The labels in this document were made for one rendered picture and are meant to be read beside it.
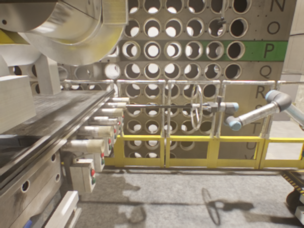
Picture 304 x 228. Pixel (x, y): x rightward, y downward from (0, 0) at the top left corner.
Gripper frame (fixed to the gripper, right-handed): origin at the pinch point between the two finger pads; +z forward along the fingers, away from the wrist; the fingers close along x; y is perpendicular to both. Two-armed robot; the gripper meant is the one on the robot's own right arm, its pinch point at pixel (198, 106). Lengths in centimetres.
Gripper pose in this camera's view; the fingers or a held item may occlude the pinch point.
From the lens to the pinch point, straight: 155.1
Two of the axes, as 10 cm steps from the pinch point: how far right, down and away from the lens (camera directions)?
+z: -10.0, -0.1, 0.3
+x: 0.3, -3.6, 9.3
